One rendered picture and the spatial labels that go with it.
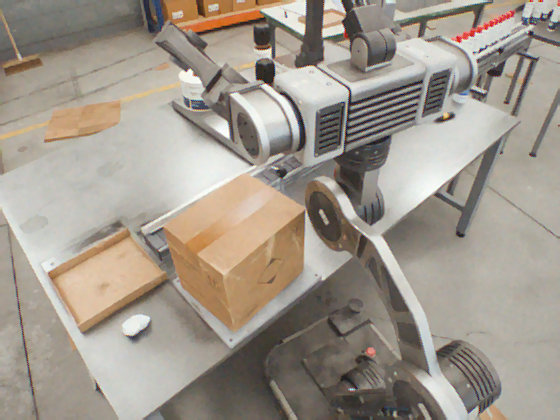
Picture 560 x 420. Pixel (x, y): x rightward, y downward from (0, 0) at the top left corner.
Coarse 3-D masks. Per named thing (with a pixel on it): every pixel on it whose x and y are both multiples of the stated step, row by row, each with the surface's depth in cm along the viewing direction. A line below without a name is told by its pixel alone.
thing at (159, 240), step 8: (288, 160) 168; (296, 160) 168; (272, 168) 164; (288, 168) 164; (296, 168) 165; (264, 176) 161; (272, 176) 161; (160, 232) 141; (152, 240) 138; (160, 240) 138; (160, 248) 136
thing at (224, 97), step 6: (234, 84) 88; (240, 84) 90; (246, 84) 83; (252, 84) 82; (258, 84) 83; (264, 84) 83; (222, 90) 88; (228, 90) 81; (234, 90) 81; (240, 90) 81; (222, 96) 88; (228, 96) 81; (222, 102) 86; (228, 102) 81; (222, 108) 87; (228, 108) 83; (222, 114) 88; (228, 114) 84; (228, 120) 85; (228, 126) 87
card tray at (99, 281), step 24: (120, 240) 144; (72, 264) 136; (96, 264) 137; (120, 264) 137; (144, 264) 137; (72, 288) 130; (96, 288) 130; (120, 288) 130; (144, 288) 127; (72, 312) 123; (96, 312) 123
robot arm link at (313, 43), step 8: (312, 0) 131; (320, 0) 131; (312, 8) 133; (320, 8) 134; (312, 16) 136; (320, 16) 136; (312, 24) 138; (320, 24) 139; (312, 32) 141; (320, 32) 142; (304, 40) 146; (312, 40) 144; (320, 40) 145; (304, 48) 149; (312, 48) 146; (320, 48) 149; (312, 56) 150; (320, 56) 152
